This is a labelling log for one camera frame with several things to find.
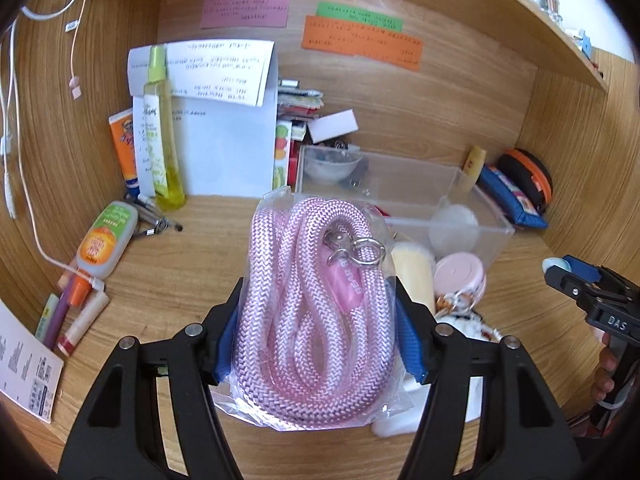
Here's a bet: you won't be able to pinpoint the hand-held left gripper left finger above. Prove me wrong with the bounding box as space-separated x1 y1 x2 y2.
59 277 247 480

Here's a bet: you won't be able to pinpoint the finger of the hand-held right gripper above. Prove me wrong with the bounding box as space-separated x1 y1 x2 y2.
597 265 640 305
542 255 602 308

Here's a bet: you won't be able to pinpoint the pale green lip balm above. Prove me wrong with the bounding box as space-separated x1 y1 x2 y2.
35 292 62 344

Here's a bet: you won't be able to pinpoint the black and orange round case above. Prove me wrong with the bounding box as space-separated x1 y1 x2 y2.
495 148 553 213

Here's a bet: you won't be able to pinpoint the wooden shelf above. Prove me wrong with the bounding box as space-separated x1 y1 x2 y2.
500 0 612 94

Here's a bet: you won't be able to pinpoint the pink earphones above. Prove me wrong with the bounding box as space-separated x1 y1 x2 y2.
65 0 97 102

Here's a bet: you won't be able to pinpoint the fruit printed carton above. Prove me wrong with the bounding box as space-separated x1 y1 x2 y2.
272 120 294 192

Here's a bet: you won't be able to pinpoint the person's right hand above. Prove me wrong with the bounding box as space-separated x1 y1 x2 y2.
591 332 626 406

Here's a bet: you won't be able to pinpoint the stack of cards and packets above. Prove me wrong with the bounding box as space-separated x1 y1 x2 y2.
277 77 326 127

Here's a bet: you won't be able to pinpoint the white bottle with orange label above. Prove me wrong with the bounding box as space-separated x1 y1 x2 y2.
75 201 139 279

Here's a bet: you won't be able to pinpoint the cream yellow roll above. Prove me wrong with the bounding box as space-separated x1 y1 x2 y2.
391 241 437 313

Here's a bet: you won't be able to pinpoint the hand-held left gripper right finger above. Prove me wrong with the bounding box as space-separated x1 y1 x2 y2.
392 280 583 480

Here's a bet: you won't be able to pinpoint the translucent white round jar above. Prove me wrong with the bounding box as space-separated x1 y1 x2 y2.
429 202 482 256

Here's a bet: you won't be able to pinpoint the small clear bowl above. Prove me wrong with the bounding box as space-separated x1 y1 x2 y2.
302 152 364 184

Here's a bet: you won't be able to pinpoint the purple pen with orange cap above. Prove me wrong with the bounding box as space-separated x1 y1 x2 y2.
42 277 93 352

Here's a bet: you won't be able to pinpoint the pink rope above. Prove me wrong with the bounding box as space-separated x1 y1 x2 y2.
212 187 436 433

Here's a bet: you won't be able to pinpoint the small white box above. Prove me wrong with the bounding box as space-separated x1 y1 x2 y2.
306 110 359 145

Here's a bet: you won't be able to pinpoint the orange sunscreen tube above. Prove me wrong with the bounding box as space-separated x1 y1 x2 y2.
109 112 142 197

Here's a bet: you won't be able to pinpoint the folded handwritten paper sheet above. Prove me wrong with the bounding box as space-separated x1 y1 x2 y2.
127 40 276 108

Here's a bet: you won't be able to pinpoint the white and red lip balm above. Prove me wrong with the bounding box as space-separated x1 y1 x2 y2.
56 292 110 357

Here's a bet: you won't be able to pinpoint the orange paper note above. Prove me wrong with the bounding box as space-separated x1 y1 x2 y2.
301 15 423 72

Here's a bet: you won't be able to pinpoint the green paper note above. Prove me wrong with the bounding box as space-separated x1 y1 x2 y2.
315 2 405 31

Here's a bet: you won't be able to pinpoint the plush keychain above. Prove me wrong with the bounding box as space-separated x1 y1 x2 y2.
435 292 501 343

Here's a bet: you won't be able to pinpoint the yellow-green liquid bottle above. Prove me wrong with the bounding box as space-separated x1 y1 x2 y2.
143 45 187 212

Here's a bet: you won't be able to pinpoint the blue zip pouch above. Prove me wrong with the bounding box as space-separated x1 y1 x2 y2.
477 162 549 231

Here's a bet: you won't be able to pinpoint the clear plastic box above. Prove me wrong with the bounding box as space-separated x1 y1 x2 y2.
295 145 516 281

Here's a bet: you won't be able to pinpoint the wooden desktop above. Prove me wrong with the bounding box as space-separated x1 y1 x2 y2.
0 192 640 480

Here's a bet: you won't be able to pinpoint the large white paper sheet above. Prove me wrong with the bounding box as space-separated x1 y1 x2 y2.
132 80 278 198

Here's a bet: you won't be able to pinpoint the white charging cable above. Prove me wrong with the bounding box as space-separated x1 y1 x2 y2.
0 5 108 292

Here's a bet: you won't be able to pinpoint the printed white paper slip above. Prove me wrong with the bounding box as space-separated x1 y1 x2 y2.
0 300 66 423

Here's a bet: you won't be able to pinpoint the pink paper note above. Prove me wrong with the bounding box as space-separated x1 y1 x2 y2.
200 0 293 29

